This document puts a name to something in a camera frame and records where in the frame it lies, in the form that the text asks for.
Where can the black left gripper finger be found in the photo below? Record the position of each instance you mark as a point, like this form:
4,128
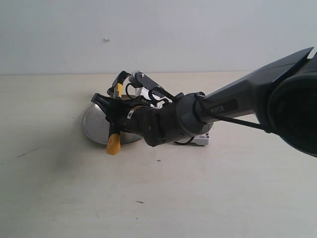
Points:
111,107

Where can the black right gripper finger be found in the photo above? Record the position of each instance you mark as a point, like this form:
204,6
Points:
113,129

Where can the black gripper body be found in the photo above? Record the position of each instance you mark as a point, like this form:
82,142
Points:
145,121

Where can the black yellow claw hammer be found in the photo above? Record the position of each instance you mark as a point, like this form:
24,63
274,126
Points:
116,90

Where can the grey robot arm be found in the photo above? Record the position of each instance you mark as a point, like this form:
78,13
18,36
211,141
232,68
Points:
278,98

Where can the red dome push button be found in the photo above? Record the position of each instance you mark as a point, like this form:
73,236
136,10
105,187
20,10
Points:
199,140

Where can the round steel plate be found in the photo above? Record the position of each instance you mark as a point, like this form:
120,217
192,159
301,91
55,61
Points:
94,125

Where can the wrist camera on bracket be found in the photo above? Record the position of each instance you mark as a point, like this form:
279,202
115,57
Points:
148,91

